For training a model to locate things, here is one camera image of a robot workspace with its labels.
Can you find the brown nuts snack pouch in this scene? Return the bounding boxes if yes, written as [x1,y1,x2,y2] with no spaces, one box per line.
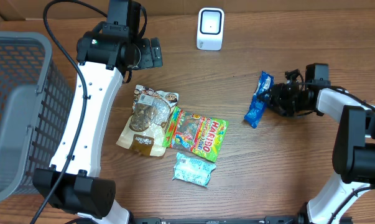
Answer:
[116,85,179,157]

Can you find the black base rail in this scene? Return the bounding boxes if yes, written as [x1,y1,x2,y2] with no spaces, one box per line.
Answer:
[132,215,309,224]

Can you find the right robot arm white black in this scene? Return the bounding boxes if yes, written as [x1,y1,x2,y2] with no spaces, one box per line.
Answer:
[258,63,375,223]

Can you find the white barcode scanner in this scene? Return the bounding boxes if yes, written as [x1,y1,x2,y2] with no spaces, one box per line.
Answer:
[197,7,225,51]

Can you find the teal snack packet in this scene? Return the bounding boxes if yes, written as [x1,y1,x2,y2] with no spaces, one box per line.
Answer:
[172,152,216,187]

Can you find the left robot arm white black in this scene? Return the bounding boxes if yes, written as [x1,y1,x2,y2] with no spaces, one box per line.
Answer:
[33,0,162,223]

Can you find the blue Oreo cookie pack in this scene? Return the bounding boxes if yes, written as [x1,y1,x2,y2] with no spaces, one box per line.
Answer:
[244,71,274,128]

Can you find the green Haribo gummy bag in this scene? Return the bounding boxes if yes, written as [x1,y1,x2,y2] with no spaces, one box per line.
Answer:
[163,107,229,162]

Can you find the grey plastic mesh basket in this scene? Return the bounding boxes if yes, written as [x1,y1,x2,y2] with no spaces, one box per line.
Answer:
[0,31,73,202]

